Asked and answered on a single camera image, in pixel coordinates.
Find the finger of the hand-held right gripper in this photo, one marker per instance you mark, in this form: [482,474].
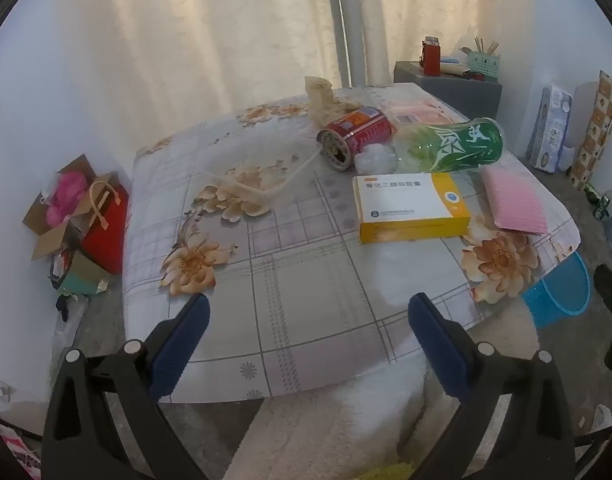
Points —
[610,285]

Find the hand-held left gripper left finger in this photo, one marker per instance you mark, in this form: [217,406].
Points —
[186,340]

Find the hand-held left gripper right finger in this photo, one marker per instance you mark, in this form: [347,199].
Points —
[435,345]

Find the blue plastic waste basket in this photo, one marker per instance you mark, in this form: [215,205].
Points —
[560,295]

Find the pink ribbed packet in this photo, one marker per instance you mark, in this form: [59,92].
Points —
[515,200]

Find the yellow white medicine box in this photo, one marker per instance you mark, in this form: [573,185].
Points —
[405,200]

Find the clear plastic tray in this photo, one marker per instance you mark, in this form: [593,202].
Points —
[256,187]

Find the clear plastic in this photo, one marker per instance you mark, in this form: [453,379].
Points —
[373,159]

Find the green plastic bottle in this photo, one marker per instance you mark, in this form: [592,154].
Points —
[460,142]

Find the red tin can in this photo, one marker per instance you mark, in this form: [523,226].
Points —
[358,127]

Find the pink clear snack wrapper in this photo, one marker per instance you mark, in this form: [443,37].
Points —
[415,112]

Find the green glass bottle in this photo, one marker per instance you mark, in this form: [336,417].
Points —
[590,194]
[603,206]

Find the teal cardboard box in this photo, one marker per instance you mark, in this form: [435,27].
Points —
[83,275]

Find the red gift bag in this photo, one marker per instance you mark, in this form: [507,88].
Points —
[108,240]

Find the floral checked tablecloth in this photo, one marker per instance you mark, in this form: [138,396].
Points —
[311,285]

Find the patterned wrapping roll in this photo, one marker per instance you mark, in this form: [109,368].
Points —
[598,130]

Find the toilet paper pack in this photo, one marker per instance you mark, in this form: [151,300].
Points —
[550,125]

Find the brown cardboard box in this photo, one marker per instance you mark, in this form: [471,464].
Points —
[48,237]

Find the pink plastic bag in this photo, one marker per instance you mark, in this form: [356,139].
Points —
[66,197]

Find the grey cabinet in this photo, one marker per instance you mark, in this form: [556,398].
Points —
[450,92]

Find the green pen holder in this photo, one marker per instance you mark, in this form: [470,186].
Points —
[483,67]

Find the bundle of chopsticks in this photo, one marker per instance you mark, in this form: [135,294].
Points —
[485,46]

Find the white blue small packet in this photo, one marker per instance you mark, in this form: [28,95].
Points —
[453,66]

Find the red thermos flask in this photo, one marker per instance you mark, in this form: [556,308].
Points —
[430,60]

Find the cream patterned curtain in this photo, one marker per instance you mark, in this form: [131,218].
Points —
[196,25]
[450,5]

